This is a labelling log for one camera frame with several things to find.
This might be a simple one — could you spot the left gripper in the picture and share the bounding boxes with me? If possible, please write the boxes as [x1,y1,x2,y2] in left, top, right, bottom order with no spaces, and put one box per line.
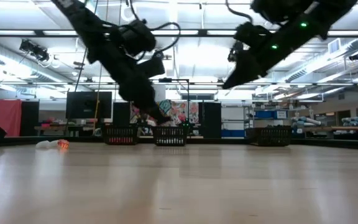
[103,46,173,125]

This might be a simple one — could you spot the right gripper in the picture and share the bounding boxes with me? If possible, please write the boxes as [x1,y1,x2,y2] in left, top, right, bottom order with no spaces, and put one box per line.
[222,29,306,90]

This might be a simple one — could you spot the white ghost decoration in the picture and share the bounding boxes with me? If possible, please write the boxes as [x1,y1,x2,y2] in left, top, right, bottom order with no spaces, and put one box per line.
[35,140,59,149]

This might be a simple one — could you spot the black rig-mounted light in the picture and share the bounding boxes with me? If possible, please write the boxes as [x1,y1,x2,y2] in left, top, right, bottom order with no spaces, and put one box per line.
[19,39,51,63]
[227,40,245,63]

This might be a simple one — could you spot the black plastic lattice basket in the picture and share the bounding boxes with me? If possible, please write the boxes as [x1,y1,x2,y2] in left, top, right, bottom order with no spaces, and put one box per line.
[246,126,293,147]
[152,126,188,147]
[102,124,139,146]

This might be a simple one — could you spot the black partition panel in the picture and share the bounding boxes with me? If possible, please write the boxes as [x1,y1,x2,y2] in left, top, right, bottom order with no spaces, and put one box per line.
[112,101,132,128]
[22,100,40,138]
[198,102,223,139]

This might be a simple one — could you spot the blue storage bin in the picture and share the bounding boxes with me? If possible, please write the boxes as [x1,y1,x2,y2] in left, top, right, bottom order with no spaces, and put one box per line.
[254,110,288,120]

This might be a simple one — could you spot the blue box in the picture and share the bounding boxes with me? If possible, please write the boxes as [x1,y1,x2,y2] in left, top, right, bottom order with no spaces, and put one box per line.
[221,129,246,138]

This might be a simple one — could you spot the black monitor screen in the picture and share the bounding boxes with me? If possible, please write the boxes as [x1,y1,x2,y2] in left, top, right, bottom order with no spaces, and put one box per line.
[65,91,113,120]

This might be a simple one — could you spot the white air vent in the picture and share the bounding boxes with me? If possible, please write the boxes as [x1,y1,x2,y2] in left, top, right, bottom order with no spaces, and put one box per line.
[327,38,342,55]

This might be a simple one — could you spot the dark cluttered table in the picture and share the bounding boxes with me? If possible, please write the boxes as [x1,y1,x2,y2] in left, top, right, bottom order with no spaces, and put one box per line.
[34,123,105,138]

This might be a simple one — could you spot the wooden workbench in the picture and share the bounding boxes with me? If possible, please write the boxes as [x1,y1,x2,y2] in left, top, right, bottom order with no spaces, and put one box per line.
[301,125,358,132]

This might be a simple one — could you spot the red curtain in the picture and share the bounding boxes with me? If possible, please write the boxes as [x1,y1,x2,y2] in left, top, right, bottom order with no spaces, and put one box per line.
[0,99,23,138]

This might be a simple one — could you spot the colourful wall mural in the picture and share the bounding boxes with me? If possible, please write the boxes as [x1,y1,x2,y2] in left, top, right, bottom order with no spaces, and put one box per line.
[131,99,200,136]

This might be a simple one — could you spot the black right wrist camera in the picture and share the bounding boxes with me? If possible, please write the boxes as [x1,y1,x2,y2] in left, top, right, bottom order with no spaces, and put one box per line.
[234,21,273,49]

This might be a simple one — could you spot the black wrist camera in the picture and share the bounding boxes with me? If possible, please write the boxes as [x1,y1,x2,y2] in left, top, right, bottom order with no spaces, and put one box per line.
[234,21,273,49]
[137,55,167,79]

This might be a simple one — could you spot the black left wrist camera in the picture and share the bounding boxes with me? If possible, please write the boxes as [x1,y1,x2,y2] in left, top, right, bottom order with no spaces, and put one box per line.
[137,55,167,79]

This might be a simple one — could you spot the black right camera cable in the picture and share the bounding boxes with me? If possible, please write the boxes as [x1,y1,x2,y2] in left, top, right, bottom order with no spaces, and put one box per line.
[224,0,254,24]

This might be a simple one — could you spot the black camera cable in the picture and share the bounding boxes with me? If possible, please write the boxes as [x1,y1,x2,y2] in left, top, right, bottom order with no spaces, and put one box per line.
[224,0,254,24]
[128,0,182,54]

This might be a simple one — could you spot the black aluminium table frame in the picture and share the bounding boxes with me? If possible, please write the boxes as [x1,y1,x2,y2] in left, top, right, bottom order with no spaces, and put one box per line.
[0,134,358,149]

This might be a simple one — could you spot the black left camera cable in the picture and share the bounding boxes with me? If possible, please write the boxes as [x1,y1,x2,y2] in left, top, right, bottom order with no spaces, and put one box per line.
[128,0,182,54]

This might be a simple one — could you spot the white hanging ring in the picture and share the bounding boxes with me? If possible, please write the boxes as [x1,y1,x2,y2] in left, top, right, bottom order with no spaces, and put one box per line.
[120,1,138,23]

